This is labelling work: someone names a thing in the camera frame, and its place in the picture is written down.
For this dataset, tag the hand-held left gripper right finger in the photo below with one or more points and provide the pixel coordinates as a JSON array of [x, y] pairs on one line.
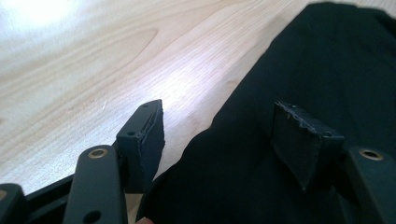
[[302, 146]]

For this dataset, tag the black pants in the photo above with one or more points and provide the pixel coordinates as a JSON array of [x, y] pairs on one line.
[[280, 77]]

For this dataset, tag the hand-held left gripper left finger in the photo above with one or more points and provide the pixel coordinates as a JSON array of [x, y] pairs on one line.
[[143, 149]]

